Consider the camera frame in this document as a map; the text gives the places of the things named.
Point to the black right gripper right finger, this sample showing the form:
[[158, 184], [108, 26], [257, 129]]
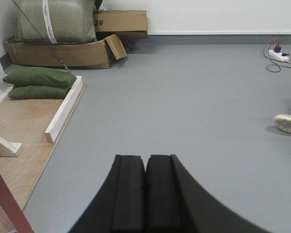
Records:
[[177, 203]]

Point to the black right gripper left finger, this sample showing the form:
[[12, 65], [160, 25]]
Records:
[[118, 206]]

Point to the brown wooden door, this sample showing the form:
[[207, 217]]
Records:
[[12, 209]]

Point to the plywood base board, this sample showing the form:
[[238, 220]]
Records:
[[25, 121]]

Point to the white sneaker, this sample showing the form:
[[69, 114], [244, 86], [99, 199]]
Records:
[[283, 122]]

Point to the lower green sandbag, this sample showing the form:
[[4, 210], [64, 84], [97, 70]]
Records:
[[38, 92]]

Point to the green sandbag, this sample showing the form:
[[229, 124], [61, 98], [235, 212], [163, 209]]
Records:
[[38, 92], [40, 76]]

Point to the open cardboard box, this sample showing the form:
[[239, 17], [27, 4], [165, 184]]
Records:
[[93, 55]]

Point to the upper green sandbag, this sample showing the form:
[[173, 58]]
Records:
[[40, 76]]

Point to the white power strip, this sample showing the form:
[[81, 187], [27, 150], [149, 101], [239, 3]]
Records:
[[277, 56]]

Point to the closed cardboard box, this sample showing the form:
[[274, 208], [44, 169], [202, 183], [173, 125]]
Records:
[[127, 24]]

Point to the large olive woven sack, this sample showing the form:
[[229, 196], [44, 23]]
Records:
[[56, 21]]

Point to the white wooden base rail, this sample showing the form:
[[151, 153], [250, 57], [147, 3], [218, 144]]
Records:
[[64, 112]]

